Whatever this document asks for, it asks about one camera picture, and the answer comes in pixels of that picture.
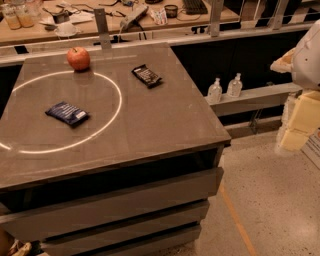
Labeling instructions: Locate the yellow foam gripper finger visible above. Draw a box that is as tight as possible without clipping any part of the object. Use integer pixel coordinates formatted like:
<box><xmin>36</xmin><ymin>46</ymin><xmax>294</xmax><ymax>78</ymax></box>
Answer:
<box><xmin>275</xmin><ymin>91</ymin><xmax>320</xmax><ymax>154</ymax></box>

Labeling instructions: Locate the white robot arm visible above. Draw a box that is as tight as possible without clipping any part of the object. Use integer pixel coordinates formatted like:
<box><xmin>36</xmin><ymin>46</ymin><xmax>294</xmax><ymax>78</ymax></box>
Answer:
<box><xmin>271</xmin><ymin>20</ymin><xmax>320</xmax><ymax>152</ymax></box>

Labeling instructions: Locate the red apple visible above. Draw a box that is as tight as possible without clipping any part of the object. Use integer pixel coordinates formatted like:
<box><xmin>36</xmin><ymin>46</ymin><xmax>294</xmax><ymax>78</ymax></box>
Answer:
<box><xmin>67</xmin><ymin>47</ymin><xmax>90</xmax><ymax>71</ymax></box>

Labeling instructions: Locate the cardboard box with print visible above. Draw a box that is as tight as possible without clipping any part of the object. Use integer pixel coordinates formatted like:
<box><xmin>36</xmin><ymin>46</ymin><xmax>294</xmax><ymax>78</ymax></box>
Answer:
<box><xmin>302</xmin><ymin>129</ymin><xmax>320</xmax><ymax>169</ymax></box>

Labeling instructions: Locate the right clear sanitizer bottle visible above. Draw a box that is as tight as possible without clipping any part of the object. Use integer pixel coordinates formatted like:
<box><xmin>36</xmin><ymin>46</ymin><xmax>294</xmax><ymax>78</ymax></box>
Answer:
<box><xmin>227</xmin><ymin>73</ymin><xmax>242</xmax><ymax>97</ymax></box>

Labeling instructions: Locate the clear sanitizer bottle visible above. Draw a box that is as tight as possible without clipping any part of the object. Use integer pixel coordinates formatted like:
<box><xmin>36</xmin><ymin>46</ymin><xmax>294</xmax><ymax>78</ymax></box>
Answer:
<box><xmin>207</xmin><ymin>78</ymin><xmax>222</xmax><ymax>104</ymax></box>
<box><xmin>227</xmin><ymin>73</ymin><xmax>242</xmax><ymax>97</ymax></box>

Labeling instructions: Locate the left clear sanitizer bottle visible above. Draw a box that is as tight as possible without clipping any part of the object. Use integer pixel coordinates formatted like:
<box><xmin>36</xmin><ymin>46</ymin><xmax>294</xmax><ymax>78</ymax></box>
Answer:
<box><xmin>207</xmin><ymin>78</ymin><xmax>222</xmax><ymax>104</ymax></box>

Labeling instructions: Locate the black keyboard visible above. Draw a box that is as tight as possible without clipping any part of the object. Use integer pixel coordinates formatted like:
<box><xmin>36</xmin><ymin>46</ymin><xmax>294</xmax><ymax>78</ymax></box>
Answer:
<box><xmin>182</xmin><ymin>0</ymin><xmax>208</xmax><ymax>15</ymax></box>

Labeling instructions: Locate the black snack bar wrapper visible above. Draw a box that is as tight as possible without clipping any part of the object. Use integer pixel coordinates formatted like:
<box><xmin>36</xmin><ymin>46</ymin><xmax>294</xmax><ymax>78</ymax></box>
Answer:
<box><xmin>132</xmin><ymin>64</ymin><xmax>162</xmax><ymax>88</ymax></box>

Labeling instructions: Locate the dark round cup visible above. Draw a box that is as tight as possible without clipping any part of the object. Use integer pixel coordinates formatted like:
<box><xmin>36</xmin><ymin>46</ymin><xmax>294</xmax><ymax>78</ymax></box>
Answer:
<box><xmin>164</xmin><ymin>5</ymin><xmax>178</xmax><ymax>18</ymax></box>

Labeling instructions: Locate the white printed carton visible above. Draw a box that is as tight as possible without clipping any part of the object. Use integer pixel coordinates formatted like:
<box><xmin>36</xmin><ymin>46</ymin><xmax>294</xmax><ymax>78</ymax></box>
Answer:
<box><xmin>150</xmin><ymin>8</ymin><xmax>167</xmax><ymax>25</ymax></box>

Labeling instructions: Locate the grey drawer cabinet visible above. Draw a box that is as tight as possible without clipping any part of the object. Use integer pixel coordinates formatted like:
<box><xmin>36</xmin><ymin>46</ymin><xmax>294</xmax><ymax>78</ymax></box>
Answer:
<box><xmin>0</xmin><ymin>143</ymin><xmax>225</xmax><ymax>256</ymax></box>

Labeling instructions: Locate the dark blue snack packet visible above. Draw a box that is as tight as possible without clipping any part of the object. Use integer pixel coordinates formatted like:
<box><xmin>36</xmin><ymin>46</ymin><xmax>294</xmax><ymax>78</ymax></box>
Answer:
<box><xmin>45</xmin><ymin>101</ymin><xmax>89</xmax><ymax>126</ymax></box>

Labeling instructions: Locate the right jar orange liquid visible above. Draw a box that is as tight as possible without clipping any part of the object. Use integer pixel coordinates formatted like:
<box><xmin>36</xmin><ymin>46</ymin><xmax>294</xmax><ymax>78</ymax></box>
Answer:
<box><xmin>15</xmin><ymin>4</ymin><xmax>34</xmax><ymax>28</ymax></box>

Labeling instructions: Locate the jar orange liquid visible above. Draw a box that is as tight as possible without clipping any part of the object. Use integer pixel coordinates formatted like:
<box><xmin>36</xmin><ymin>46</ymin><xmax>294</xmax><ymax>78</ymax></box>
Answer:
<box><xmin>1</xmin><ymin>4</ymin><xmax>21</xmax><ymax>30</ymax></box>
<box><xmin>15</xmin><ymin>4</ymin><xmax>34</xmax><ymax>28</ymax></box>

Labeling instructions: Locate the left jar orange liquid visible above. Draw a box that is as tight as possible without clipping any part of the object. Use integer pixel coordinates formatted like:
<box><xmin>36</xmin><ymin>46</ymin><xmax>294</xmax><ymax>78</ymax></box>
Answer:
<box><xmin>1</xmin><ymin>4</ymin><xmax>21</xmax><ymax>30</ymax></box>

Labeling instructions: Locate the grey metal post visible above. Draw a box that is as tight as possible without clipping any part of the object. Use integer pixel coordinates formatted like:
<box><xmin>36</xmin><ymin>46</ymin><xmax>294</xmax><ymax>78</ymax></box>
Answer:
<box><xmin>94</xmin><ymin>8</ymin><xmax>111</xmax><ymax>50</ymax></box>

